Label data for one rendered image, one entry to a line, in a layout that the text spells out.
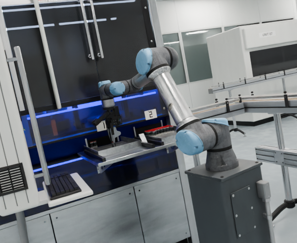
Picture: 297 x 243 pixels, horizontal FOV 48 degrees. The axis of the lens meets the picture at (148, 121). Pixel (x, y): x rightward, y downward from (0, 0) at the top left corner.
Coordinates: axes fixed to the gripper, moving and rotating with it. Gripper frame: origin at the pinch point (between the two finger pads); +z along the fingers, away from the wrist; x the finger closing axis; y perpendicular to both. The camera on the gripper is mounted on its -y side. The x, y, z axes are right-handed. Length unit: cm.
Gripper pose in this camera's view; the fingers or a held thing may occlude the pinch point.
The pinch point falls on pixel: (112, 140)
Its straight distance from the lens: 198.1
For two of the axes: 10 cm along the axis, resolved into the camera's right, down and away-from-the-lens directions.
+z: 1.8, 9.8, 1.2
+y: 8.9, -2.1, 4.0
